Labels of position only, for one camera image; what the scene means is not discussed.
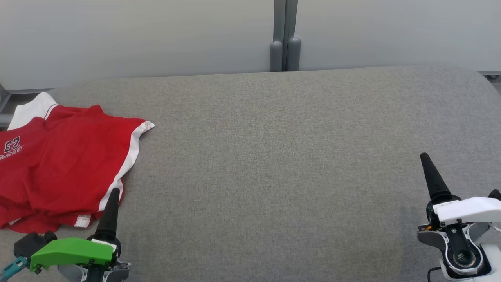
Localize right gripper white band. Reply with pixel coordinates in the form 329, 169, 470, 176
417, 152, 501, 281

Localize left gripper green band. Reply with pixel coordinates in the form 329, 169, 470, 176
30, 188, 131, 282

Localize red shorts white side stripes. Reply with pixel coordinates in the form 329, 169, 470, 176
0, 104, 155, 234

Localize red t-shirt white sleeves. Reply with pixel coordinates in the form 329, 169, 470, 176
7, 92, 59, 130

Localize grey fabric sofa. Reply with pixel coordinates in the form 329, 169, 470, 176
0, 65, 501, 282

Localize teal plug black cable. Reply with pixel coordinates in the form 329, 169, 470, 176
0, 257, 30, 280

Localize grey partition post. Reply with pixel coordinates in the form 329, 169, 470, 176
270, 0, 287, 72
285, 0, 302, 72

